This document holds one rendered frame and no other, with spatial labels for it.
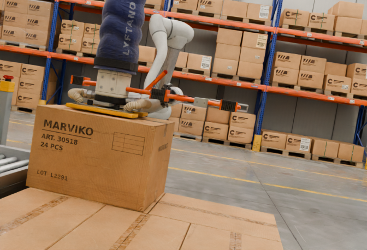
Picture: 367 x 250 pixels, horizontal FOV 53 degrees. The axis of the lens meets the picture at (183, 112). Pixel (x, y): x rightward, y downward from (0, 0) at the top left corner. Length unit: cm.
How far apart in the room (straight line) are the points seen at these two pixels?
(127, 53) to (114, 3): 25
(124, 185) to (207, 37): 894
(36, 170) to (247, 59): 765
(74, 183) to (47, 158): 18
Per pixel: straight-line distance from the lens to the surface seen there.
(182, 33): 253
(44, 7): 1008
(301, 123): 1068
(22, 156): 253
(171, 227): 161
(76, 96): 188
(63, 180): 186
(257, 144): 905
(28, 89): 1009
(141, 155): 168
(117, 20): 185
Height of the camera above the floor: 111
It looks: 3 degrees down
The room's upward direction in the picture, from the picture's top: 9 degrees clockwise
